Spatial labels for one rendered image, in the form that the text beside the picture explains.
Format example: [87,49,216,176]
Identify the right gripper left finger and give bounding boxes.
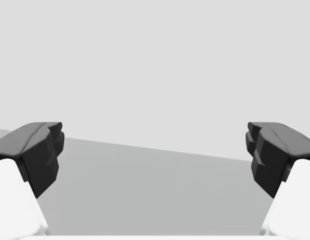
[0,121,66,237]

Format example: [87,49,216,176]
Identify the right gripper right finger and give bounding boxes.
[245,121,310,237]

